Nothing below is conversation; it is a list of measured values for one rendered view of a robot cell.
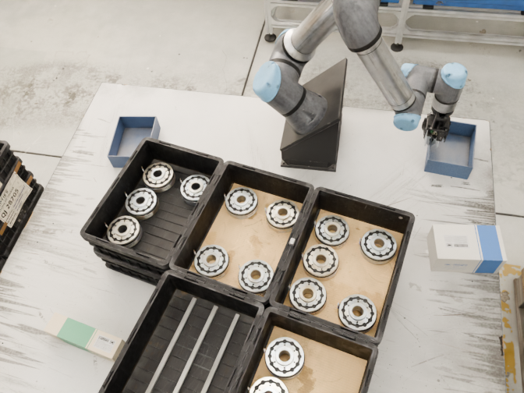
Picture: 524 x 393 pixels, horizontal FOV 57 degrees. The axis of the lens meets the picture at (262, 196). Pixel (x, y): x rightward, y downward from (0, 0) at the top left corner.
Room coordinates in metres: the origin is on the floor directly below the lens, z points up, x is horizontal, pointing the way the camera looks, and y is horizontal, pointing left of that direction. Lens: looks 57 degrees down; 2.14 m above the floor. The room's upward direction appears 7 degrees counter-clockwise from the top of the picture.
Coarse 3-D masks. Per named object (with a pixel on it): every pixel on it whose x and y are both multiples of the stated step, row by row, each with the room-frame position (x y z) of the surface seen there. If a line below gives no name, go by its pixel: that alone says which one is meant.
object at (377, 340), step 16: (336, 192) 0.78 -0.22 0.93; (384, 208) 0.70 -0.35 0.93; (304, 224) 0.69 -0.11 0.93; (288, 256) 0.59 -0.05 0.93; (400, 256) 0.55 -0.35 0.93; (400, 272) 0.50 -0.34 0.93; (272, 304) 0.46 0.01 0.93; (320, 320) 0.40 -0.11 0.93; (384, 320) 0.38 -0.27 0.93; (368, 336) 0.35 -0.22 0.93
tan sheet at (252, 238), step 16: (256, 192) 0.88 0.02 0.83; (224, 208) 0.84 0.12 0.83; (224, 224) 0.78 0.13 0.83; (240, 224) 0.77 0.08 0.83; (256, 224) 0.76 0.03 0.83; (208, 240) 0.73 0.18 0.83; (224, 240) 0.72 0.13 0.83; (240, 240) 0.71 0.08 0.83; (256, 240) 0.71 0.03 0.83; (272, 240) 0.70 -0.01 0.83; (240, 256) 0.66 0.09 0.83; (256, 256) 0.65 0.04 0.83; (272, 256) 0.65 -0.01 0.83; (240, 288) 0.56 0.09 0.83
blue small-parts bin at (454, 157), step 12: (456, 132) 1.11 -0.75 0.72; (468, 132) 1.10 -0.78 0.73; (444, 144) 1.07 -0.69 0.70; (456, 144) 1.06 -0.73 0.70; (468, 144) 1.06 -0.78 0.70; (432, 156) 1.03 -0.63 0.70; (444, 156) 1.02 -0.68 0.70; (456, 156) 1.01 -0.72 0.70; (468, 156) 1.01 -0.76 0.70; (432, 168) 0.96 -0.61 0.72; (444, 168) 0.94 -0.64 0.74; (456, 168) 0.93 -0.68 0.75; (468, 168) 0.91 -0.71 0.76
